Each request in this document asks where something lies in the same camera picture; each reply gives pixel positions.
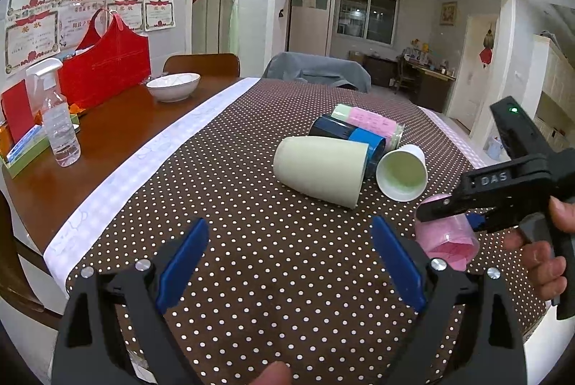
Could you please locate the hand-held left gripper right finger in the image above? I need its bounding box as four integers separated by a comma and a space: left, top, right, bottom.
371, 215, 526, 385

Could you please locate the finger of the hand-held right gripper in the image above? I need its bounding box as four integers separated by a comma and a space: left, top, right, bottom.
466, 205, 535, 234
415, 155, 554, 222

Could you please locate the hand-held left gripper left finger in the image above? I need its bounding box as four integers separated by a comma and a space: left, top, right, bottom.
51, 218, 210, 385

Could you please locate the white paper cup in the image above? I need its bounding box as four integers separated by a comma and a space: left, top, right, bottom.
376, 143, 428, 203

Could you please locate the cream cup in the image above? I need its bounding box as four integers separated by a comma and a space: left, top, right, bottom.
272, 135, 370, 210

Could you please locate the pink and green cup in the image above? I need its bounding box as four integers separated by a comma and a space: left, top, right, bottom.
331, 103, 405, 153

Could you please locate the dark blue cup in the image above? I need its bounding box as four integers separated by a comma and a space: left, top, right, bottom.
308, 115, 387, 178

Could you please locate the person's right hand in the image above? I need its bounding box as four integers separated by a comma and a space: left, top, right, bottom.
502, 195, 575, 306

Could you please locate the person's left hand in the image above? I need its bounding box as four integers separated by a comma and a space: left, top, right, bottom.
250, 361, 294, 385

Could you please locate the brown polka dot tablecloth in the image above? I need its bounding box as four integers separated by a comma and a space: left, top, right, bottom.
44, 77, 554, 385

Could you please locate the white door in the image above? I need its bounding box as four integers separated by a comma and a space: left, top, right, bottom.
446, 14, 500, 133

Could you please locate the red hanging ornament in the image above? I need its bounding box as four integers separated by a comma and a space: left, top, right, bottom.
478, 22, 497, 70

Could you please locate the wooden desk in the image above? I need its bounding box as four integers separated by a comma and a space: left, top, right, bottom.
399, 56, 457, 115

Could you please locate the dark low cabinet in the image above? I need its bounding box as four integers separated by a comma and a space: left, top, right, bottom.
361, 55, 401, 88

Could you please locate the dark wooden chair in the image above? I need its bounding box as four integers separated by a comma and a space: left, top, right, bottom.
0, 191, 69, 319

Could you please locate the white bowl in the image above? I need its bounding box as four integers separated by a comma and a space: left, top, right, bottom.
146, 72, 201, 104

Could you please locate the clear spray bottle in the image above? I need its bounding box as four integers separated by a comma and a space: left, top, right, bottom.
24, 57, 82, 168

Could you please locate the green tray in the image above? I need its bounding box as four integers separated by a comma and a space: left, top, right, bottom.
0, 120, 52, 180

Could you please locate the window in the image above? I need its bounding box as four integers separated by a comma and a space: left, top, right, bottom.
336, 0, 401, 46

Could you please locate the blue tissue packet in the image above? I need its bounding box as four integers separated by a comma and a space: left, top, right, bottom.
6, 125, 46, 164

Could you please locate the brown wooden chair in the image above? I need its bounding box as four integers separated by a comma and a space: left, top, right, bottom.
162, 53, 242, 79

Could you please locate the grey cloth covered chair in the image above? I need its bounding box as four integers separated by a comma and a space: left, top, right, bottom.
261, 51, 373, 93

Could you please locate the red bag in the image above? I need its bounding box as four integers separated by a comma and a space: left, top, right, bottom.
58, 9, 152, 110

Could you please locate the red box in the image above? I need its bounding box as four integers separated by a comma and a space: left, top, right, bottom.
0, 79, 37, 144

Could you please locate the white refrigerator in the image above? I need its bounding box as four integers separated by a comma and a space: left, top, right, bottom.
289, 0, 336, 58

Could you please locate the framed wall picture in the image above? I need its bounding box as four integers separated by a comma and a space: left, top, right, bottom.
439, 1, 458, 27

